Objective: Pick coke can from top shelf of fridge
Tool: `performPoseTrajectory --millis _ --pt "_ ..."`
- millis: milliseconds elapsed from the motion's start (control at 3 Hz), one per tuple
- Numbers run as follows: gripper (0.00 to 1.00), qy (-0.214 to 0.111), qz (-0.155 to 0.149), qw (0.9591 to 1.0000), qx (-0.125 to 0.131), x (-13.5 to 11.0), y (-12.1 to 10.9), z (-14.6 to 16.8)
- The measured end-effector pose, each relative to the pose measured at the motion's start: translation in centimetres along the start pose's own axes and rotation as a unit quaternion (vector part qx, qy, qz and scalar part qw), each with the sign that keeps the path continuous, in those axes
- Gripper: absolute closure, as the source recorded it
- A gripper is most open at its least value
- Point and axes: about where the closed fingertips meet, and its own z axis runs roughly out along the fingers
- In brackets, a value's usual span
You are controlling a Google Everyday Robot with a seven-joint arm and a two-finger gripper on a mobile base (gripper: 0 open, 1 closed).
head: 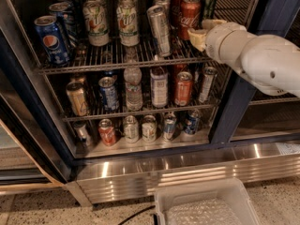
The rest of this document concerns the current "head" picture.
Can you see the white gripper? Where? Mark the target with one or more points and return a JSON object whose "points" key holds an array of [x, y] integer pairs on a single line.
{"points": [[217, 41]]}

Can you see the red coke can top shelf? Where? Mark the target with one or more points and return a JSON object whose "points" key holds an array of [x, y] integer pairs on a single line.
{"points": [[188, 17]]}

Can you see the silver slim can front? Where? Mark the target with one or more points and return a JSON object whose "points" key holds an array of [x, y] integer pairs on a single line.
{"points": [[160, 30]]}

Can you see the silver slim can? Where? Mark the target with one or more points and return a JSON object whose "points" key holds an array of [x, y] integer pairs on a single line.
{"points": [[160, 30], [165, 4]]}

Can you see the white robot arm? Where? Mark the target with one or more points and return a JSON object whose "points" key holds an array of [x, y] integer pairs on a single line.
{"points": [[268, 62]]}

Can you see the green can top shelf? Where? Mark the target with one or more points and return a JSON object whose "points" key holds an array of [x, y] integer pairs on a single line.
{"points": [[208, 8]]}

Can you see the silver slim can middle shelf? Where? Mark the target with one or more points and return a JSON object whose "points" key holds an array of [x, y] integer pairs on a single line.
{"points": [[208, 77]]}

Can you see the silver slim can behind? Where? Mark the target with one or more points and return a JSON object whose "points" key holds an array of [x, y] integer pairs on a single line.
{"points": [[165, 4]]}

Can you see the red can middle shelf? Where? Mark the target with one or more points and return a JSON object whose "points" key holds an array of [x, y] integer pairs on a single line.
{"points": [[183, 88]]}

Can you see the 7up can right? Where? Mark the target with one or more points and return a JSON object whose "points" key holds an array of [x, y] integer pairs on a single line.
{"points": [[128, 23]]}

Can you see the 7up can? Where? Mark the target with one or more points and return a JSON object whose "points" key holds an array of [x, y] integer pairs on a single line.
{"points": [[128, 23], [96, 23]]}

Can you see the blue pepsi can bottom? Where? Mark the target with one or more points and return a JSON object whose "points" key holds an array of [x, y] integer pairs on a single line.
{"points": [[192, 122]]}

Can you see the blue pepsi can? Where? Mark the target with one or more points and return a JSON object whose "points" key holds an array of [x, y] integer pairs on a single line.
{"points": [[53, 39], [192, 122]]}

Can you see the blue silver can bottom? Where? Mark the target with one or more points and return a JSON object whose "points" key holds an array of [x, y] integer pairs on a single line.
{"points": [[169, 126]]}

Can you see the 7up can left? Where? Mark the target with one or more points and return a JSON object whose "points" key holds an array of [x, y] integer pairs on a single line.
{"points": [[96, 23]]}

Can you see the blue can middle shelf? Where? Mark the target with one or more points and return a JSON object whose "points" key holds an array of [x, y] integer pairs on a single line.
{"points": [[108, 94]]}

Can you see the white green can bottom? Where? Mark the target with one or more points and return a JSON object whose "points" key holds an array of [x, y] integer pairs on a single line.
{"points": [[149, 128]]}

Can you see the white can bottom shelf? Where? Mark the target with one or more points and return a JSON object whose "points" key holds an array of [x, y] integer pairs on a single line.
{"points": [[131, 129]]}

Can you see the red can bottom shelf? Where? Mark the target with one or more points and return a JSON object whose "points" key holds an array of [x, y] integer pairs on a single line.
{"points": [[106, 132]]}

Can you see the gold can middle shelf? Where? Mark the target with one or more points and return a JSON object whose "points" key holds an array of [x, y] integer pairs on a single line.
{"points": [[77, 97]]}

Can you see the blue can second row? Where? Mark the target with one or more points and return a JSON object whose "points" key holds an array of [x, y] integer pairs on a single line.
{"points": [[64, 12]]}

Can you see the silver can bottom left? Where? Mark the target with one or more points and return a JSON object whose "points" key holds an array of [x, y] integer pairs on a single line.
{"points": [[83, 133]]}

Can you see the open fridge door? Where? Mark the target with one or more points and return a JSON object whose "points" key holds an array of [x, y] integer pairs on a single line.
{"points": [[32, 155]]}

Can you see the clear water bottle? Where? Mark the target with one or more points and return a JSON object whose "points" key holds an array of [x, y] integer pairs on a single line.
{"points": [[133, 77]]}

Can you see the white plastic bin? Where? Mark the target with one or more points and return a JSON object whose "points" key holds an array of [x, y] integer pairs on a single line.
{"points": [[220, 202]]}

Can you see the top wire shelf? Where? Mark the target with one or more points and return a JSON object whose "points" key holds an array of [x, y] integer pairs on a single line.
{"points": [[111, 56]]}

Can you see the wire shelf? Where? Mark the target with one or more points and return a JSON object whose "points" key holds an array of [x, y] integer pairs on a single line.
{"points": [[195, 69], [111, 56]]}

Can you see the middle wire shelf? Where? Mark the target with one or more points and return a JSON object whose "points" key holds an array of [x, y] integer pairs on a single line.
{"points": [[195, 69]]}

